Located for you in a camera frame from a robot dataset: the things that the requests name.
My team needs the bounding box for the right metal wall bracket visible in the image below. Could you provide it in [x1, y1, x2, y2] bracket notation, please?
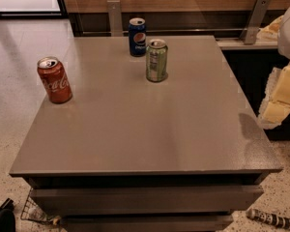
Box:
[240, 0, 272, 44]

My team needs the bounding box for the green soda can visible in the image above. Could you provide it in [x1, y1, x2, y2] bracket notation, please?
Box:
[146, 39, 168, 82]

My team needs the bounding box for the wire basket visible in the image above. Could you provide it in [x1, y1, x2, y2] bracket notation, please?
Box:
[20, 189, 61, 226]

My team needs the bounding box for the black and white checkered stick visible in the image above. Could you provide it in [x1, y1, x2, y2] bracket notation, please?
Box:
[246, 209, 290, 231]

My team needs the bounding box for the grey drawer cabinet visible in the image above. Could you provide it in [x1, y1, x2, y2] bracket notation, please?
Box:
[10, 36, 281, 232]

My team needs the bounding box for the red coca-cola can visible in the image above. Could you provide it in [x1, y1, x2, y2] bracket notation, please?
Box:
[37, 56, 73, 103]

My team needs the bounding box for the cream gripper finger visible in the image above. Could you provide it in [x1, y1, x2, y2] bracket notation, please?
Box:
[258, 63, 290, 130]

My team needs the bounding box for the blue pepsi can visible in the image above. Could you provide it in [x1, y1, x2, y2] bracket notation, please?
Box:
[129, 17, 146, 57]

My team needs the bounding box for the left metal wall bracket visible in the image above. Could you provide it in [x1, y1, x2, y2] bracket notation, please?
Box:
[107, 0, 123, 37]

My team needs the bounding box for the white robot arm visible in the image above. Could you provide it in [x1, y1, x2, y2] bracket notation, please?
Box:
[257, 7, 290, 130]

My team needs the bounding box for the metal wall bracket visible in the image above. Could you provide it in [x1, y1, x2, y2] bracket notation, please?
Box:
[240, 0, 272, 44]
[107, 0, 123, 37]

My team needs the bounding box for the black object on floor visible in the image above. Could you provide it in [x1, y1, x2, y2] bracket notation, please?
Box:
[0, 198, 15, 232]

